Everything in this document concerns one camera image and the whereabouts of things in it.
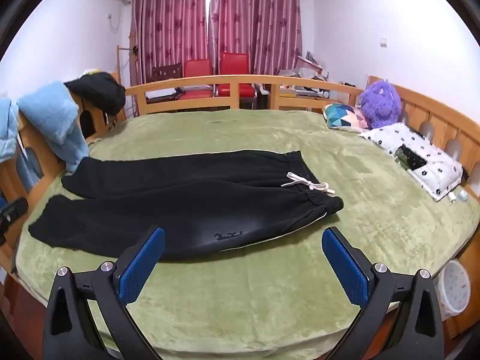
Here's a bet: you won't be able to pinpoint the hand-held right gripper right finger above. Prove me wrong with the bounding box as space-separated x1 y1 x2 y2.
321 227 445 360

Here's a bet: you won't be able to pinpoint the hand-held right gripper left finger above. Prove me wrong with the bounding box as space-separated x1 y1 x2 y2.
42 226 166 360

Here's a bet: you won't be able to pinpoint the black pants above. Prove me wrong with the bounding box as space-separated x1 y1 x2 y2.
28 150 344 261

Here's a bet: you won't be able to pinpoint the light blue cloth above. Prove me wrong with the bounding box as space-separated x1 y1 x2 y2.
0 97 19 164

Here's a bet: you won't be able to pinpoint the light blue fleece blanket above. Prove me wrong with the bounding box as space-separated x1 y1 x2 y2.
17 81 91 174

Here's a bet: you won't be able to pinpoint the white dotted trash bin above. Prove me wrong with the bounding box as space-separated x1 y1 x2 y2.
437 259 472 319

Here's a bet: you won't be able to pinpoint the white flower print pillow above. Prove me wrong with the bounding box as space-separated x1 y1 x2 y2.
359 122 464 202

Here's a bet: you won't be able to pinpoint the black garment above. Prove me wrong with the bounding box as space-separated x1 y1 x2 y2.
64 70 127 117

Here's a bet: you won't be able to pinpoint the geometric patterned pillow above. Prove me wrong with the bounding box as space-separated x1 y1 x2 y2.
323 103 371 132

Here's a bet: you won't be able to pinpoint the green fleece blanket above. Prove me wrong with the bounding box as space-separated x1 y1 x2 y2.
15 108 480 360

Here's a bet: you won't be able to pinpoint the purple plush toy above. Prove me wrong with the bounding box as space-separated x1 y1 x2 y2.
359 79 403 129

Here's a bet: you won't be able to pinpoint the wooden coat rack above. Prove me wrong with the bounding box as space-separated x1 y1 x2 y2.
116 44 139 87

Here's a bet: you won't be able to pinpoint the dark wooden chair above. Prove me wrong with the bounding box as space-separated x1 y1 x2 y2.
145 64 184 105

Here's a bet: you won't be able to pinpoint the red chair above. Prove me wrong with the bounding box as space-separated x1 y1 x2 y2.
178 59 214 102
217 52 256 100

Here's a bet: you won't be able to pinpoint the pile of papers and boxes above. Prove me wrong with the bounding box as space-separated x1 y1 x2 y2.
277 50 362 100

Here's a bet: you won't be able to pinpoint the red patterned curtain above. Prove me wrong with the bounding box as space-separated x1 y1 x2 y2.
130 0 211 84
208 0 303 77

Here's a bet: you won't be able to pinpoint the wooden bed frame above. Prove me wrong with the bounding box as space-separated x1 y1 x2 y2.
0 74 480 282

